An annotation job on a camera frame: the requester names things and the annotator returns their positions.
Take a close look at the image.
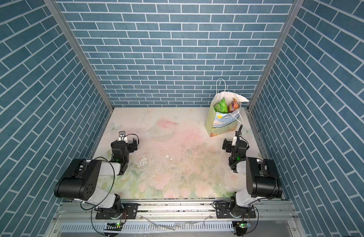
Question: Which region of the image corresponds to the white vented cable tray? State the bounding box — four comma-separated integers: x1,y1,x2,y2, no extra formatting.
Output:
60,221,234,234

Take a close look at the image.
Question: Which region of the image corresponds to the green floral paper bag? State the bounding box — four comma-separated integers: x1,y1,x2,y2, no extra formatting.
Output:
205,79,249,137

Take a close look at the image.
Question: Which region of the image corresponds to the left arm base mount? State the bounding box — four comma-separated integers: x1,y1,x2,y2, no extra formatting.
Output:
96,203,139,220

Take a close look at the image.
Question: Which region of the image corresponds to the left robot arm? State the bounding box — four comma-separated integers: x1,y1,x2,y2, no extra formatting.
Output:
54,135,139,221

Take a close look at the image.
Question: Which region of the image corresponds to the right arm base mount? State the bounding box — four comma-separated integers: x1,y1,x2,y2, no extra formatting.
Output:
212,200,256,219

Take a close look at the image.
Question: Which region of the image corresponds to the green snack bag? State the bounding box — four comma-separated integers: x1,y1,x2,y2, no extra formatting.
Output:
214,98,228,114

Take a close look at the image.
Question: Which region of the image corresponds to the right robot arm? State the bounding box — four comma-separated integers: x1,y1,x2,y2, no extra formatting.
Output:
222,138,283,218

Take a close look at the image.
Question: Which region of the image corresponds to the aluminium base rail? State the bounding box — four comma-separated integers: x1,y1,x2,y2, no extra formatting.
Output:
53,198,298,223

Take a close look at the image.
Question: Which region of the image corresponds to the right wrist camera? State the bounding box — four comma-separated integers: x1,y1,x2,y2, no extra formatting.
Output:
231,130,241,147

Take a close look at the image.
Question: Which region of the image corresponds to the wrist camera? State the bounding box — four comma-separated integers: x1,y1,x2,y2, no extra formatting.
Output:
231,130,241,147
118,131,128,143

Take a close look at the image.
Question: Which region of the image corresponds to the Fox's fruits candy bag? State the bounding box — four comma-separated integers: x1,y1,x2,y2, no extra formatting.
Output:
227,98,240,113

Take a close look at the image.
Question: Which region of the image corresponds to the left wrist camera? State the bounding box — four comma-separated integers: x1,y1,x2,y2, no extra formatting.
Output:
118,131,128,143

